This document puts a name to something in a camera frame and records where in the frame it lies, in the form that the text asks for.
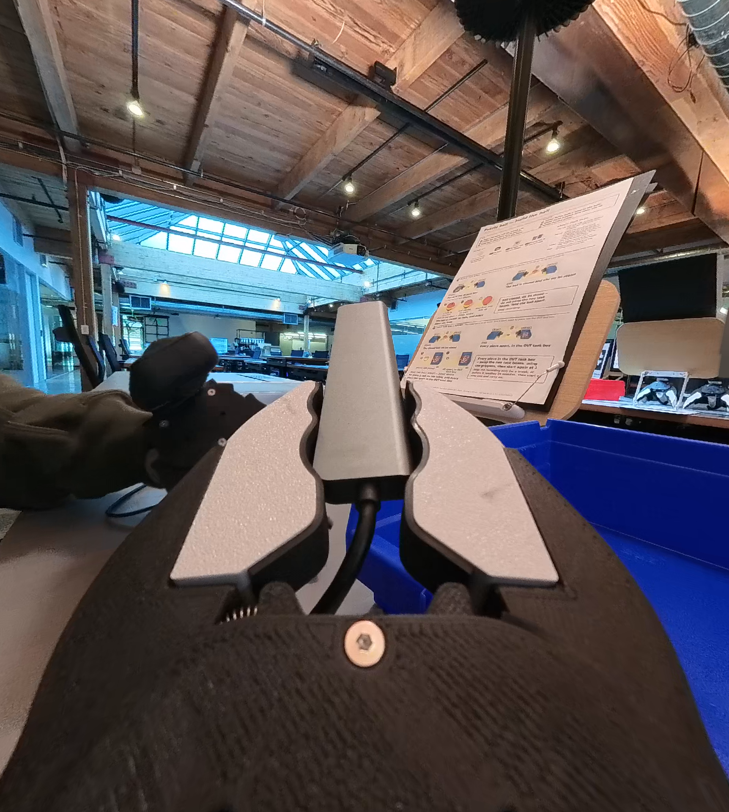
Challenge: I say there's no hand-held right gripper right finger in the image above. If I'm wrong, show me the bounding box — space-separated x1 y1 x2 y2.
398 381 559 591

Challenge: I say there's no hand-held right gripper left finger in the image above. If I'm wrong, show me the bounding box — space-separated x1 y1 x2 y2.
170 381 332 604

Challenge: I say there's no black hub cable with plug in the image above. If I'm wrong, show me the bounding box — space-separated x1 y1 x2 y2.
309 482 379 615

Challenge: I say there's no small grey USB hub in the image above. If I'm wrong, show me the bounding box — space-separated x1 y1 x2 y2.
312 302 414 503

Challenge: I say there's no blue plastic bin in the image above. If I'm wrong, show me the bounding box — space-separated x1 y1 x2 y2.
347 417 729 812

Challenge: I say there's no pale desk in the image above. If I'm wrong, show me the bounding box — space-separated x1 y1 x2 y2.
0 371 375 784

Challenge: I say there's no person's left hand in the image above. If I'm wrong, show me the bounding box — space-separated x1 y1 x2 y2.
129 332 221 414

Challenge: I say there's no black office chair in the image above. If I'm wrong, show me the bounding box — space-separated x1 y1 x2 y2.
54 304 105 391

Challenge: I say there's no wooden background table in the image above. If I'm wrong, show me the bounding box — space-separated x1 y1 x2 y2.
577 398 729 435

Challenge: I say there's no white and black device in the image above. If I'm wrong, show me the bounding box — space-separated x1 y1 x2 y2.
682 381 729 413
633 377 682 407

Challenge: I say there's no wooden sheet stand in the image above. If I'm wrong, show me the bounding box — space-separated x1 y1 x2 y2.
431 281 622 425

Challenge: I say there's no printed instruction sheet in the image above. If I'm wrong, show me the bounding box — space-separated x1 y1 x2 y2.
404 176 638 407

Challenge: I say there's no beige divider panel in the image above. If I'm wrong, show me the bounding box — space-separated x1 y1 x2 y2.
615 317 726 381

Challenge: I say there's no black monitor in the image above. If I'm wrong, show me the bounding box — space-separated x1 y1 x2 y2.
618 252 721 324

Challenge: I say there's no black pole with round top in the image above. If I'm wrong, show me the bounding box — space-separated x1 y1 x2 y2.
453 0 597 219

